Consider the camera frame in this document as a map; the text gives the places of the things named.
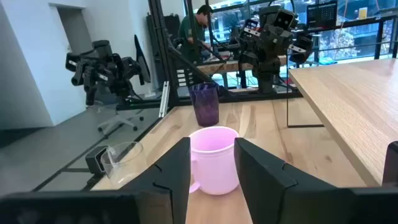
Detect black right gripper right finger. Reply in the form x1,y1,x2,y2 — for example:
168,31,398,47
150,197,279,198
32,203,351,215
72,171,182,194
234,138,353,224

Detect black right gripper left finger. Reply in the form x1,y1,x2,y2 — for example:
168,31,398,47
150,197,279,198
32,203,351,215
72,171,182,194
121,137,192,224

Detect clear glass cup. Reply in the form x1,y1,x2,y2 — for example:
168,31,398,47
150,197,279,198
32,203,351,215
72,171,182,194
99,141,149,187

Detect pink plastic mug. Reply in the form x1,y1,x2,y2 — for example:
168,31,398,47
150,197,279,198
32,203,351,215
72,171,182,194
188,126,240,196

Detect purple translucent tumbler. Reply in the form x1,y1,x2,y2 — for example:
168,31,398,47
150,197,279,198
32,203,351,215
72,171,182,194
188,82,220,128

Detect wooden shelf with black legs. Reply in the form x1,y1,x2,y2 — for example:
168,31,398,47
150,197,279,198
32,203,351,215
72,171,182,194
285,58,398,187

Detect dark calendar screen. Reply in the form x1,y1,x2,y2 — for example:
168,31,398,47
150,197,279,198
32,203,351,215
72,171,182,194
306,1,339,30

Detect office chair with star base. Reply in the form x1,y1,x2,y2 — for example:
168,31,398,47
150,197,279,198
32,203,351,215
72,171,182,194
96,104,146,136

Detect person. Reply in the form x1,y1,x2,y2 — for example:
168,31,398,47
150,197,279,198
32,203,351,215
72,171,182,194
179,4,214,63

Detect black background railing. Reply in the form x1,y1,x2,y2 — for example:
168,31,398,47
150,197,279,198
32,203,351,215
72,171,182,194
310,14,398,60

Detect black computer monitor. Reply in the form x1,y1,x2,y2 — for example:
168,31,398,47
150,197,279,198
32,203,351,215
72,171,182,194
133,34,152,85

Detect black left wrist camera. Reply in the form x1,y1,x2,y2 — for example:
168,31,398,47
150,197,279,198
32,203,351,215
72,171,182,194
274,9,295,31

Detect small black table camera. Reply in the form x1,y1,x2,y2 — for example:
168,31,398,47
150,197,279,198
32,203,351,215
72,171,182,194
85,144,109,175

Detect silver aluminium rail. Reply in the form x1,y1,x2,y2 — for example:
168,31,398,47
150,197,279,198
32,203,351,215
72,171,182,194
158,80,170,118

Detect black metal rig frame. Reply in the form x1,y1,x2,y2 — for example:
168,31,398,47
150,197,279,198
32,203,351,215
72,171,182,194
147,0,302,108

